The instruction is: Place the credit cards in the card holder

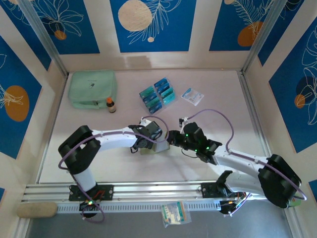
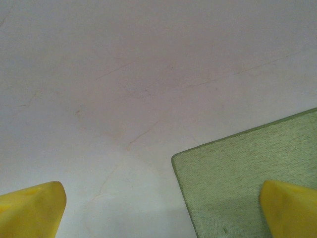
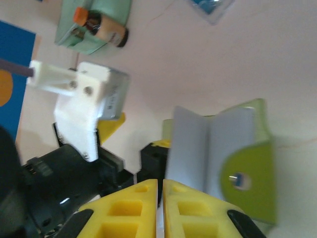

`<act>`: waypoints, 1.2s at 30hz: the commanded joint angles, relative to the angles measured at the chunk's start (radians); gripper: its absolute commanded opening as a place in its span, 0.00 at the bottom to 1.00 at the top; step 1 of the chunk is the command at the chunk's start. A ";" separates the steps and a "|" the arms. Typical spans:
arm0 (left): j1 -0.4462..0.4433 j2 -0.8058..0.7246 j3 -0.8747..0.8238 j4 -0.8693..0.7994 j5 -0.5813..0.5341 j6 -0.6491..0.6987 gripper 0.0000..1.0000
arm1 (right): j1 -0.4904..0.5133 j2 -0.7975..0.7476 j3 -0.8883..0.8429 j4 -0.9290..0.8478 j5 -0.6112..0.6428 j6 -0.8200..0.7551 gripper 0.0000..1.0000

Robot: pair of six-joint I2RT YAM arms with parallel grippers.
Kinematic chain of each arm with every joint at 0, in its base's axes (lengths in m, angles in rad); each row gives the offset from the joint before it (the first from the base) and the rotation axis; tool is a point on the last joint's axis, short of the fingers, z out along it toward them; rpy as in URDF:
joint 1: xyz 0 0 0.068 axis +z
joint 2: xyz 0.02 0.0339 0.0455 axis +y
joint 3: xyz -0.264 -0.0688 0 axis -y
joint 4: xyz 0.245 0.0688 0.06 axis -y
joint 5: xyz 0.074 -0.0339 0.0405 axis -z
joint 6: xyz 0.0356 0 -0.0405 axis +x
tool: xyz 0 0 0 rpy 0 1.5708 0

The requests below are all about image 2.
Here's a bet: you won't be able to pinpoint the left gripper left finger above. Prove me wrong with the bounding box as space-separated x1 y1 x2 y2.
0 181 67 238

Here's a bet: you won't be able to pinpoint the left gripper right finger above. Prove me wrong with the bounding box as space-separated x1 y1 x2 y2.
260 179 317 238

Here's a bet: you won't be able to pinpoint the green card holder clear sleeves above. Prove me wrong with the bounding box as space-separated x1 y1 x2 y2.
171 108 317 238

